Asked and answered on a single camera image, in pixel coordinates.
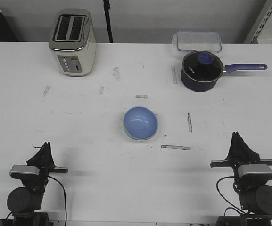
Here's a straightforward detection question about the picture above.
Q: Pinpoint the clear plastic food container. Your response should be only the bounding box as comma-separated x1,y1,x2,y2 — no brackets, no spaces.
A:
172,30,222,52

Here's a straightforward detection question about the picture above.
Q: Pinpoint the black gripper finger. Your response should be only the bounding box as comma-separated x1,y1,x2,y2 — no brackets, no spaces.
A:
226,132,238,161
47,142,56,168
236,132,260,161
26,142,48,168

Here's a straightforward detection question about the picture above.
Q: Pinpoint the cream steel toaster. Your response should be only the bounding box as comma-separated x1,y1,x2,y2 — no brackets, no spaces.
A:
49,8,96,77

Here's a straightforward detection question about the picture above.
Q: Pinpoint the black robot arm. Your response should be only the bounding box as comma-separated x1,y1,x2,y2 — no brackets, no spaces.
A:
210,132,272,226
7,142,68,226

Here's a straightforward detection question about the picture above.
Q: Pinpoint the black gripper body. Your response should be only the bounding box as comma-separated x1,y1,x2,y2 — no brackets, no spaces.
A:
210,159,272,186
20,167,68,192

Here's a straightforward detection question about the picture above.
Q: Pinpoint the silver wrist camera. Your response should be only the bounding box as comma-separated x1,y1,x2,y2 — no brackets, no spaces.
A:
9,165,40,179
237,164,272,181

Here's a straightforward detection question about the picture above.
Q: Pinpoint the glass lid blue knob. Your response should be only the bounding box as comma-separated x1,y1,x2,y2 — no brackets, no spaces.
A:
181,51,223,82

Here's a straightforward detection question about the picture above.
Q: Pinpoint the black tripod pole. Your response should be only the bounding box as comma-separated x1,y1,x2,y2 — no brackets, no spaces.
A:
103,0,113,43

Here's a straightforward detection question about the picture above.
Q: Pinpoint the white slotted shelf rack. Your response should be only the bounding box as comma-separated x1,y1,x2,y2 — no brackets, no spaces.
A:
244,0,272,44

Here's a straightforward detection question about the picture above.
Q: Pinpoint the dark blue saucepan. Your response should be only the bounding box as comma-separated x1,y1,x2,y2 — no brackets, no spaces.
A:
181,51,268,92

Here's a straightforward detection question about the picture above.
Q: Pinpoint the blue bowl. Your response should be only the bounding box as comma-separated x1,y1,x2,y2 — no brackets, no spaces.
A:
123,106,158,140

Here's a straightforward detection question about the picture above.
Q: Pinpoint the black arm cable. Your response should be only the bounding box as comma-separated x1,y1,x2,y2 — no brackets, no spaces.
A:
215,176,253,216
48,176,67,226

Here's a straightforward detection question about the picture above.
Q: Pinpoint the mint green bowl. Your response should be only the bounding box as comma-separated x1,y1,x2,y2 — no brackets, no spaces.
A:
124,124,158,141

